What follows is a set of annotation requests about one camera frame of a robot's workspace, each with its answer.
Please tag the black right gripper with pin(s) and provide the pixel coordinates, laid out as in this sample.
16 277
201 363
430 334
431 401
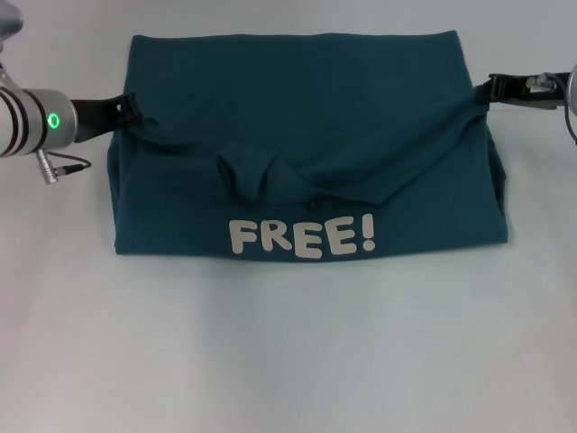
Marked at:
529 95

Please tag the blue shirt with FREE print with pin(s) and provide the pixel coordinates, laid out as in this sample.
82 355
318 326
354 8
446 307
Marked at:
306 149

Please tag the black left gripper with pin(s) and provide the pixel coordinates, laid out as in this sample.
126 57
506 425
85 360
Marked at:
94 117

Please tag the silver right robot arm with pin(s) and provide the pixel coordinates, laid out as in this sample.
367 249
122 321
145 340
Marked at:
572 90

